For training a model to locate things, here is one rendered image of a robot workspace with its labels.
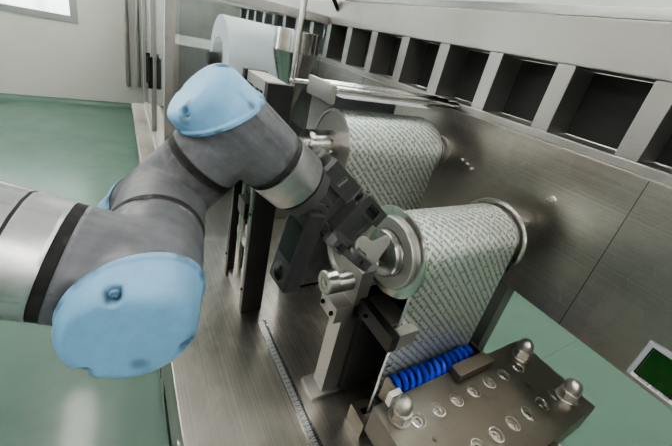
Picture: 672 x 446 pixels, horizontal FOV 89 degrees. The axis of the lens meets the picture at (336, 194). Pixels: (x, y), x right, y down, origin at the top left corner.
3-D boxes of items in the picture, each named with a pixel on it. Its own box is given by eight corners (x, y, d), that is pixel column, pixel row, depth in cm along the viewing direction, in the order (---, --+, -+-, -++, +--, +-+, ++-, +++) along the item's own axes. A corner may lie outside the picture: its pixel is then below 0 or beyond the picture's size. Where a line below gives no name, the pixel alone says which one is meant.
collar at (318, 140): (295, 154, 71) (300, 124, 68) (320, 155, 74) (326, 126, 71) (308, 166, 66) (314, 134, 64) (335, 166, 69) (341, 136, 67)
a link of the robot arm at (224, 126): (155, 105, 33) (220, 45, 33) (236, 170, 41) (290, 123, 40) (155, 140, 27) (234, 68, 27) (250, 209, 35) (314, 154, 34)
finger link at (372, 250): (408, 256, 52) (379, 226, 46) (381, 285, 51) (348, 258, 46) (396, 245, 54) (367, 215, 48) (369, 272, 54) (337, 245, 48)
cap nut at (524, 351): (507, 351, 71) (516, 335, 69) (517, 346, 73) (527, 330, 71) (523, 365, 68) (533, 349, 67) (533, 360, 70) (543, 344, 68)
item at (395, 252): (403, 251, 49) (386, 287, 53) (413, 249, 50) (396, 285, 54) (375, 219, 54) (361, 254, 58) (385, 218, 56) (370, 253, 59)
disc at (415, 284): (355, 262, 63) (375, 189, 57) (358, 261, 64) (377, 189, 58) (407, 319, 52) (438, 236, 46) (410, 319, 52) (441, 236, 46)
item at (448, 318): (377, 378, 60) (408, 296, 52) (465, 342, 72) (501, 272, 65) (379, 381, 60) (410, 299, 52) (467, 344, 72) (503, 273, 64)
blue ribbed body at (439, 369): (382, 385, 60) (387, 371, 59) (463, 350, 72) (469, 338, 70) (394, 403, 58) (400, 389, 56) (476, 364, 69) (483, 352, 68)
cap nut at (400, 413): (383, 410, 54) (390, 391, 52) (400, 402, 56) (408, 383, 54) (397, 433, 51) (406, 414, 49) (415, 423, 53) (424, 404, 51)
